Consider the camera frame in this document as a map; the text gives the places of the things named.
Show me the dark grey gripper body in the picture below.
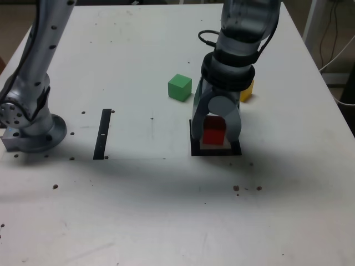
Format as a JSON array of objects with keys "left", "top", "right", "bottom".
[{"left": 203, "top": 82, "right": 242, "bottom": 105}]

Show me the white metal post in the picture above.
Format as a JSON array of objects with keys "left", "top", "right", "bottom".
[{"left": 302, "top": 0, "right": 320, "bottom": 48}]

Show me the black background cable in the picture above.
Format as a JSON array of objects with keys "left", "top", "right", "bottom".
[{"left": 318, "top": 0, "right": 341, "bottom": 70}]

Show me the white background cable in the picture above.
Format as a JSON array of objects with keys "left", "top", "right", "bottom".
[{"left": 318, "top": 35, "right": 355, "bottom": 73}]

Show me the black tape strip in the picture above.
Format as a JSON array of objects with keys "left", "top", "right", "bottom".
[{"left": 93, "top": 109, "right": 112, "bottom": 161}]

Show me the grey background box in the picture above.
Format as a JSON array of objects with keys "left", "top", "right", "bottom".
[{"left": 321, "top": 72, "right": 351, "bottom": 87}]

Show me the red cube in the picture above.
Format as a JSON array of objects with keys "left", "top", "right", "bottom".
[{"left": 202, "top": 116, "right": 227, "bottom": 146}]

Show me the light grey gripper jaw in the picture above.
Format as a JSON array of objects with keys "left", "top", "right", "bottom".
[{"left": 208, "top": 94, "right": 243, "bottom": 144}]

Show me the black camera cable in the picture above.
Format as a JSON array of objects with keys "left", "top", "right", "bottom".
[{"left": 197, "top": 29, "right": 222, "bottom": 48}]

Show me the black tape square outline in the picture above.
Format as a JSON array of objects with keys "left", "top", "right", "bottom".
[{"left": 189, "top": 119, "right": 242, "bottom": 157}]

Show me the green cube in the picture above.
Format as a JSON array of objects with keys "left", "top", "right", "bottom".
[{"left": 168, "top": 73, "right": 192, "bottom": 102}]

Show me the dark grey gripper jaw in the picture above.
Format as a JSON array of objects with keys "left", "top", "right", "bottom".
[{"left": 191, "top": 78, "right": 212, "bottom": 142}]

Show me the yellow cube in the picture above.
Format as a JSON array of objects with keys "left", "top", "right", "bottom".
[{"left": 240, "top": 79, "right": 255, "bottom": 103}]

